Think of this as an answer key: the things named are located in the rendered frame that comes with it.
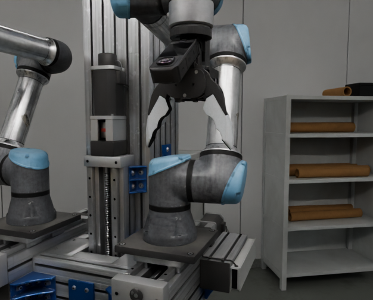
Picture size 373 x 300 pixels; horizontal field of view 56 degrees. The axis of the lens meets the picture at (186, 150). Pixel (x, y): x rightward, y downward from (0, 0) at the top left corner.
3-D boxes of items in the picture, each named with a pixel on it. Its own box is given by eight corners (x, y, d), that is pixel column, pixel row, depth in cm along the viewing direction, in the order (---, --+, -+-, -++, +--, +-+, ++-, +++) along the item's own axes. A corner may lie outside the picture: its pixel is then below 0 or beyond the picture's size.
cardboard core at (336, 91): (322, 89, 309) (342, 86, 280) (330, 89, 311) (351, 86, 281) (322, 98, 310) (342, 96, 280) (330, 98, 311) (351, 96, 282)
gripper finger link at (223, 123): (251, 137, 60) (220, 94, 61) (244, 139, 54) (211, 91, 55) (236, 147, 61) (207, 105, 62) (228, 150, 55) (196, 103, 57)
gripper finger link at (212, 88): (236, 109, 56) (205, 66, 57) (234, 109, 54) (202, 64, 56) (213, 126, 57) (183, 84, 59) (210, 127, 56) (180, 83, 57)
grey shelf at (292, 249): (260, 267, 321) (263, 98, 308) (348, 261, 336) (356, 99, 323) (281, 290, 278) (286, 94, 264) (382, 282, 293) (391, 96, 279)
